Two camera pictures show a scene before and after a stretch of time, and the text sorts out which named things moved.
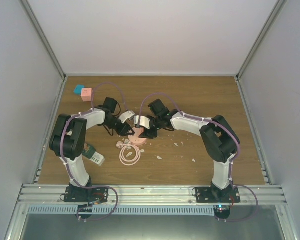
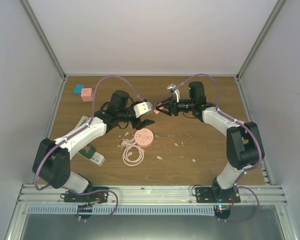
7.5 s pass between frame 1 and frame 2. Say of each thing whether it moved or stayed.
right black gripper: moved
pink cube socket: stayed
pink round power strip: moved
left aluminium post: stayed
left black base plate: stayed
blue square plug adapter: stayed
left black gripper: moved
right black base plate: stayed
